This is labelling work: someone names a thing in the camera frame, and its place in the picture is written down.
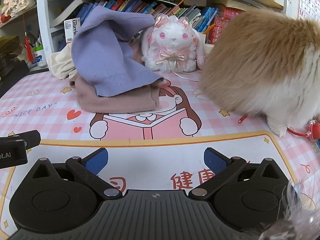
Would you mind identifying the fluffy orange white cat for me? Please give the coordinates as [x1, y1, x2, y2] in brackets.
[198, 9, 320, 138]

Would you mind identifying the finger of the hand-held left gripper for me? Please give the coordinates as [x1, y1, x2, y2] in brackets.
[0, 129, 42, 150]

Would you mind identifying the black bag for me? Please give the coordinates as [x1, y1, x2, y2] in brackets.
[0, 57, 31, 82]

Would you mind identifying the cream cloth garment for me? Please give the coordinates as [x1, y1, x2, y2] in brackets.
[47, 44, 78, 80]

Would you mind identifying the large grey leaning book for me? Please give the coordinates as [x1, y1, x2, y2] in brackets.
[51, 0, 96, 28]

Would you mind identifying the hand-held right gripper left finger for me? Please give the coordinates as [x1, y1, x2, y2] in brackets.
[25, 147, 123, 198]

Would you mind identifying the fluffy grey sleeve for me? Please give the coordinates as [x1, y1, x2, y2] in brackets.
[257, 182, 320, 240]

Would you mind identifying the purple and mauve sweater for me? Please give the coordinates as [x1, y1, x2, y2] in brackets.
[71, 6, 165, 114]

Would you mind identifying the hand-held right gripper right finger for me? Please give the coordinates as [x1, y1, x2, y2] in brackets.
[188, 147, 288, 198]

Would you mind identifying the white bookshelf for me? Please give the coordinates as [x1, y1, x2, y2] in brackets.
[36, 0, 288, 46]

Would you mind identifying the red cat toy with cord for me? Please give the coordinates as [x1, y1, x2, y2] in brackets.
[237, 114, 320, 141]

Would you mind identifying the white box with striped label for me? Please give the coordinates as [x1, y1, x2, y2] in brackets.
[63, 17, 82, 43]

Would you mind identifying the white pen holder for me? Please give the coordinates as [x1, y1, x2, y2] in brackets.
[197, 31, 216, 46]

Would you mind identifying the white pink bunny plush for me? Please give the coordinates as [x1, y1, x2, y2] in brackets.
[139, 13, 208, 74]

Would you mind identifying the red printed box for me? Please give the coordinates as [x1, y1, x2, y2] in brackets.
[207, 4, 241, 44]

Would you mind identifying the dark green cloth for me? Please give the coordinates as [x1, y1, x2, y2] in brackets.
[0, 36, 22, 61]

